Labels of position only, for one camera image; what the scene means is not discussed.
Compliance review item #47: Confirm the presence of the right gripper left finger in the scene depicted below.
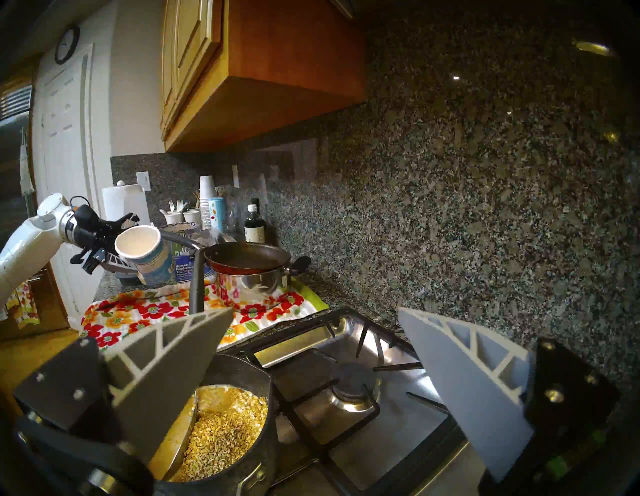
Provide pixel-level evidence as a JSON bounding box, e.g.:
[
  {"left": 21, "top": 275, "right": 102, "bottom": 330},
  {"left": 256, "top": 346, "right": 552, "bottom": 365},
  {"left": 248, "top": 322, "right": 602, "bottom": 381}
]
[{"left": 14, "top": 306, "right": 236, "bottom": 463}]

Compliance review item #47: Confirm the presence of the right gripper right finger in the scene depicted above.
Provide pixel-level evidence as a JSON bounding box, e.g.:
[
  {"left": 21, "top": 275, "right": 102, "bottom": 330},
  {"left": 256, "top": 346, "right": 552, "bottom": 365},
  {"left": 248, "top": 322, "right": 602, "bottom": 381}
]
[{"left": 396, "top": 305, "right": 621, "bottom": 483}]

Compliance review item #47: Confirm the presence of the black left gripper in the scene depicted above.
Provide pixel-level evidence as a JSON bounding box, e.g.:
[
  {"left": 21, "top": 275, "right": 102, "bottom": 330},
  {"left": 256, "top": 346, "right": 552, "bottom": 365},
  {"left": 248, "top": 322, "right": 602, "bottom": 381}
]
[{"left": 70, "top": 213, "right": 147, "bottom": 279}]

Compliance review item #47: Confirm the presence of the white blue oatmeal paper cup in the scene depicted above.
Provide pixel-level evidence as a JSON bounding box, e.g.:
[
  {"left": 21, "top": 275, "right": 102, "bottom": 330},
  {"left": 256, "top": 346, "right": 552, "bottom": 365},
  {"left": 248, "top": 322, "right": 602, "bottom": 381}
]
[{"left": 114, "top": 225, "right": 176, "bottom": 287}]

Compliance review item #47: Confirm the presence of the steel pot with red inside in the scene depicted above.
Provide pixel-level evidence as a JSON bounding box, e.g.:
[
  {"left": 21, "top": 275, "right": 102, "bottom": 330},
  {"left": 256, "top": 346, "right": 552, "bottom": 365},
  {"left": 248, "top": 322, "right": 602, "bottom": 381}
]
[{"left": 160, "top": 230, "right": 312, "bottom": 301}]

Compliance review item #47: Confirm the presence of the white paper towel roll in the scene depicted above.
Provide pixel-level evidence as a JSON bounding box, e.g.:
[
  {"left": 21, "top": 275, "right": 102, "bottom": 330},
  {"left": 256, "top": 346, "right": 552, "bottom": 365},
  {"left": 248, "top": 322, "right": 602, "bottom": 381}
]
[{"left": 102, "top": 181, "right": 151, "bottom": 236}]

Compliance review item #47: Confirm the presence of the blue foil box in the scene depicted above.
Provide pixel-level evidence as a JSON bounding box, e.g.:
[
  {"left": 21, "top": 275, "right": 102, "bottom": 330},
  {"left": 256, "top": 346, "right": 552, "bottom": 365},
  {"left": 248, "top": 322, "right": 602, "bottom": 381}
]
[{"left": 172, "top": 247, "right": 216, "bottom": 283}]

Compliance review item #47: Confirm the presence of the floral kitchen towel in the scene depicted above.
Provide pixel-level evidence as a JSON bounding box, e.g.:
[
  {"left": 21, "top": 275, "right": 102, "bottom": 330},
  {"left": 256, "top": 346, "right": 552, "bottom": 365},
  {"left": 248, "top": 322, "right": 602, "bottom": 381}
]
[{"left": 80, "top": 277, "right": 330, "bottom": 351}]

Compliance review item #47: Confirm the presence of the stack of white paper cups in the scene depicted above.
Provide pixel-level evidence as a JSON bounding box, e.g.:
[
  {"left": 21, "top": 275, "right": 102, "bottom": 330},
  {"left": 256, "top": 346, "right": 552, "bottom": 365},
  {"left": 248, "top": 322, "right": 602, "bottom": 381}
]
[{"left": 199, "top": 175, "right": 217, "bottom": 228}]

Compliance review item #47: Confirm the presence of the stainless steel gas cooktop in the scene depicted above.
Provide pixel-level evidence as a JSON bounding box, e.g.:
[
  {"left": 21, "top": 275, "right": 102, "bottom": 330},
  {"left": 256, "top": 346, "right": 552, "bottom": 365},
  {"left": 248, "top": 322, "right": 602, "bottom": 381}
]
[{"left": 220, "top": 306, "right": 488, "bottom": 496}]

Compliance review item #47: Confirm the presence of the white panel door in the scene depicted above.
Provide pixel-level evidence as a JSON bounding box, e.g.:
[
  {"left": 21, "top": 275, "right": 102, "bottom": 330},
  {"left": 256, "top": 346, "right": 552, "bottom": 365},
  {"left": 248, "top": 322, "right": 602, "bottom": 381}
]
[{"left": 32, "top": 44, "right": 113, "bottom": 326}]

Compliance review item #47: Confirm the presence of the hanging floral dish towel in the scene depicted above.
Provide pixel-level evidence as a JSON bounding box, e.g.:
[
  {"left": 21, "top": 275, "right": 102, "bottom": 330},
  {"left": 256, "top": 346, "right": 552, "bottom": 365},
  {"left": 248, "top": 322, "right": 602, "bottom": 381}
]
[{"left": 5, "top": 280, "right": 41, "bottom": 329}]

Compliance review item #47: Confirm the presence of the small dark saucepan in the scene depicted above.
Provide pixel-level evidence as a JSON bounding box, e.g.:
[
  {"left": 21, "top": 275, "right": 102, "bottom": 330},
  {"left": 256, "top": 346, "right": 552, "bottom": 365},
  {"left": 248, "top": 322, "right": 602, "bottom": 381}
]
[{"left": 150, "top": 352, "right": 278, "bottom": 496}]

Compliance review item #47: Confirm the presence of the white hanging cloth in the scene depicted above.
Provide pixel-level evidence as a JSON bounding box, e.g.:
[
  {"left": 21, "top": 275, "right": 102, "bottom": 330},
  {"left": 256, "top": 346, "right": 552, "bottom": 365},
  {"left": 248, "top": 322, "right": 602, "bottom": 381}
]
[{"left": 19, "top": 127, "right": 36, "bottom": 197}]

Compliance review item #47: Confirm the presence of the dark bottle with white label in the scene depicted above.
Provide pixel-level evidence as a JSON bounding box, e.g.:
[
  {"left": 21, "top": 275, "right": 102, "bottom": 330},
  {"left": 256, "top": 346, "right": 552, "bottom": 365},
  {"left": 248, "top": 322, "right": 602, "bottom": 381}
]
[{"left": 244, "top": 204, "right": 267, "bottom": 244}]

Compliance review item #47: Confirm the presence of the stainless steel refrigerator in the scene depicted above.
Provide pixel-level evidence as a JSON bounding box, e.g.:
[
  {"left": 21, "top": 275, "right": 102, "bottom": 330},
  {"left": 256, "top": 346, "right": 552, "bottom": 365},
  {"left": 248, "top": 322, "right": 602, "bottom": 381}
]
[{"left": 0, "top": 85, "right": 38, "bottom": 241}]

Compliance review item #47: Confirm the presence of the black cast iron grate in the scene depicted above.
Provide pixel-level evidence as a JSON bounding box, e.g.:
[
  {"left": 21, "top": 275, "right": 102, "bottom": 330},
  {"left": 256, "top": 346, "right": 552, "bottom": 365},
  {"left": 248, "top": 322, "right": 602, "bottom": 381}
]
[{"left": 235, "top": 320, "right": 451, "bottom": 496}]

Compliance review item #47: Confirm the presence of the wooden upper cabinet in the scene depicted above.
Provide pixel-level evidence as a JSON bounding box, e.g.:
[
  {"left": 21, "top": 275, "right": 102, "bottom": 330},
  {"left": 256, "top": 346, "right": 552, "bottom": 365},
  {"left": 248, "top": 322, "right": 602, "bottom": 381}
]
[{"left": 160, "top": 0, "right": 368, "bottom": 153}]

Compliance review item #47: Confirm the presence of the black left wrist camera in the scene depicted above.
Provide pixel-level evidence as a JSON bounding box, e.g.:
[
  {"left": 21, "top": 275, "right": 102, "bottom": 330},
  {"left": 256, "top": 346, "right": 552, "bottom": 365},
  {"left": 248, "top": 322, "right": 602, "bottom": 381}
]
[{"left": 75, "top": 204, "right": 101, "bottom": 231}]

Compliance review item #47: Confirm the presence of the black handled metal spoon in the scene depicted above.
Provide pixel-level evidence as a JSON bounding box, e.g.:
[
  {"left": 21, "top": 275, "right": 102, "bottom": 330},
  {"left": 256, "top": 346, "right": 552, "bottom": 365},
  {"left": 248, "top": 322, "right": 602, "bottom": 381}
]
[{"left": 150, "top": 248, "right": 207, "bottom": 481}]

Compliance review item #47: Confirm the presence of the round wall clock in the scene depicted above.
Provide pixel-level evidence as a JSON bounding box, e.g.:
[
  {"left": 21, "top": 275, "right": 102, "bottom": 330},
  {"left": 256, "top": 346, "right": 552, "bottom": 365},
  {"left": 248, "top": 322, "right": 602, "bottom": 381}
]
[{"left": 54, "top": 25, "right": 81, "bottom": 66}]

